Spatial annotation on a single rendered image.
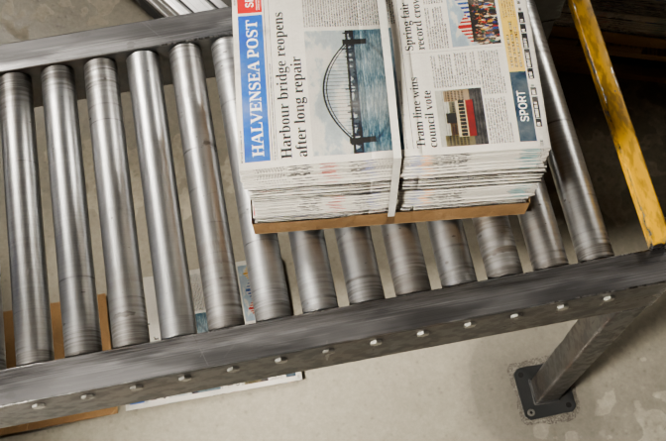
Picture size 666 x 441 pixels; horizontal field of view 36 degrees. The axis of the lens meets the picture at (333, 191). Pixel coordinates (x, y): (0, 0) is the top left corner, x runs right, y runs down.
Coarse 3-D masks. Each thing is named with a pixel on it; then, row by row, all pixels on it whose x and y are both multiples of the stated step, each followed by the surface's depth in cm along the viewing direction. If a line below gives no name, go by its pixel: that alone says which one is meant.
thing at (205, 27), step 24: (552, 0) 162; (144, 24) 154; (168, 24) 154; (192, 24) 154; (216, 24) 154; (0, 48) 153; (24, 48) 153; (48, 48) 153; (72, 48) 153; (96, 48) 152; (120, 48) 152; (144, 48) 152; (168, 48) 154; (0, 72) 151; (24, 72) 152; (120, 72) 157; (168, 72) 160
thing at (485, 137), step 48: (432, 0) 128; (480, 0) 127; (432, 48) 125; (480, 48) 125; (528, 48) 125; (432, 96) 123; (480, 96) 122; (528, 96) 122; (432, 144) 120; (480, 144) 120; (528, 144) 120; (432, 192) 132; (480, 192) 133; (528, 192) 135
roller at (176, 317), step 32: (128, 64) 153; (160, 64) 154; (160, 96) 150; (160, 128) 148; (160, 160) 145; (160, 192) 143; (160, 224) 141; (160, 256) 140; (160, 288) 138; (160, 320) 137; (192, 320) 137
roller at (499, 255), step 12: (492, 216) 141; (504, 216) 142; (480, 228) 142; (492, 228) 140; (504, 228) 141; (480, 240) 142; (492, 240) 140; (504, 240) 140; (492, 252) 140; (504, 252) 139; (516, 252) 140; (492, 264) 139; (504, 264) 138; (516, 264) 139; (492, 276) 139
